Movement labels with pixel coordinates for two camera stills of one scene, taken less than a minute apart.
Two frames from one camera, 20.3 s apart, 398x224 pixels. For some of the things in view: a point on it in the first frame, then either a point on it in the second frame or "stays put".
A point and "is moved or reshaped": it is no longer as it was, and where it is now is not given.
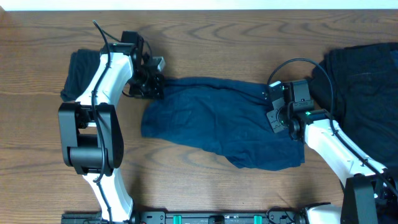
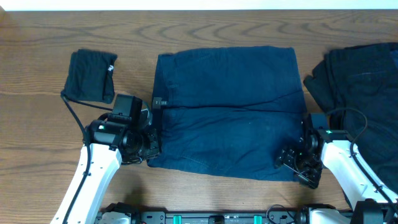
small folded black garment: [84, 65] stays put
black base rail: [194, 217] stays put
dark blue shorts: [229, 117] is moved or reshaped
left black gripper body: [145, 86] → [144, 145]
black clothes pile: [364, 79] stays put
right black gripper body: [273, 120] → [307, 168]
